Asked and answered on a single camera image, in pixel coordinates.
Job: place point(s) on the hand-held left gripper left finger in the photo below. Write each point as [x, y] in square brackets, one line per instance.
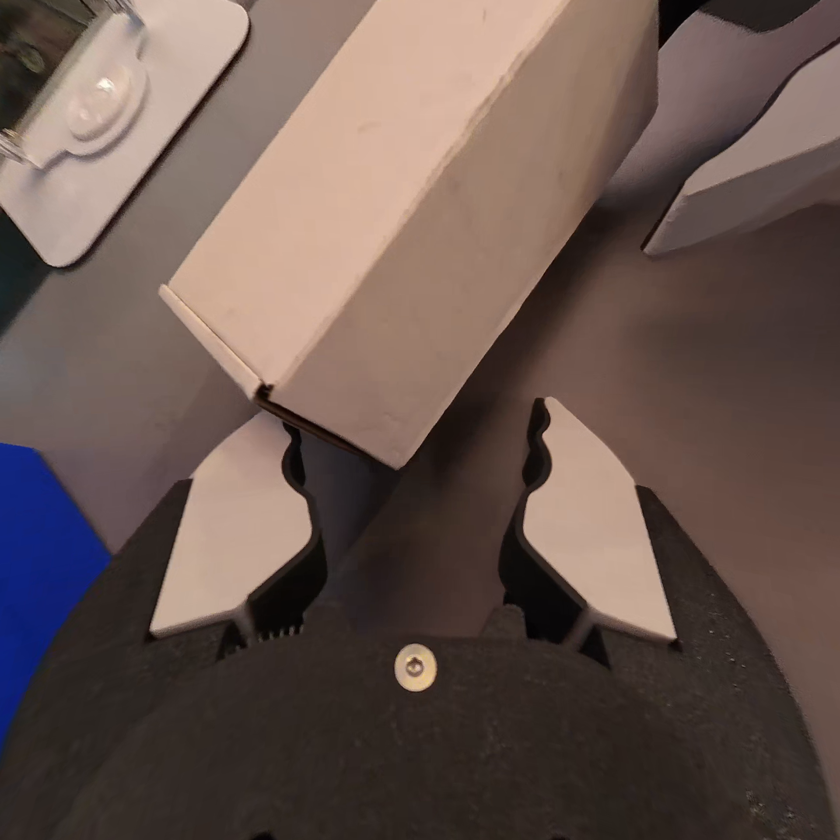
[236, 538]

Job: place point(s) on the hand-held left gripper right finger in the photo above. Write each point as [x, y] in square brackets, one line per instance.
[590, 538]

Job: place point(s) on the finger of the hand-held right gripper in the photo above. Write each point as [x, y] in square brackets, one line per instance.
[774, 164]
[715, 85]

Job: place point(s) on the blue plastic bin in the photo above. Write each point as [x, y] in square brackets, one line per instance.
[39, 558]

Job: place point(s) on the white cardboard mailer box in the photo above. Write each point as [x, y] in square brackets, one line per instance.
[407, 197]

